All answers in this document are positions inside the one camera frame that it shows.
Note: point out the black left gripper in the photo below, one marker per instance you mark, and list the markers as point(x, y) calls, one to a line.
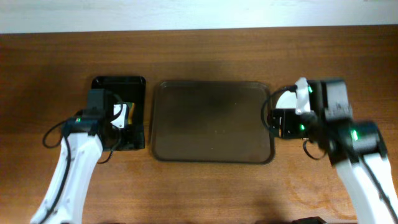
point(131, 137)

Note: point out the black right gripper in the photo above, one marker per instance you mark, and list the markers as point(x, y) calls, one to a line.
point(280, 123)

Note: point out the pink plate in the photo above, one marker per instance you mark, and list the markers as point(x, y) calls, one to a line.
point(287, 100)

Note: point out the yellow green scrub sponge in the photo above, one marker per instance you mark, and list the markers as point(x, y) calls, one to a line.
point(130, 112)

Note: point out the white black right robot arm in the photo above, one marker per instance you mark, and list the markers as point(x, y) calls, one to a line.
point(319, 112)

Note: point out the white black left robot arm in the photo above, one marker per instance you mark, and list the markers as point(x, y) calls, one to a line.
point(82, 141)

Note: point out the black plastic sponge tray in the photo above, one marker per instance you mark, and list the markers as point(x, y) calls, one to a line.
point(130, 88)

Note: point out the brown serving tray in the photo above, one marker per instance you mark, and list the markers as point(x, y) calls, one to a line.
point(204, 121)

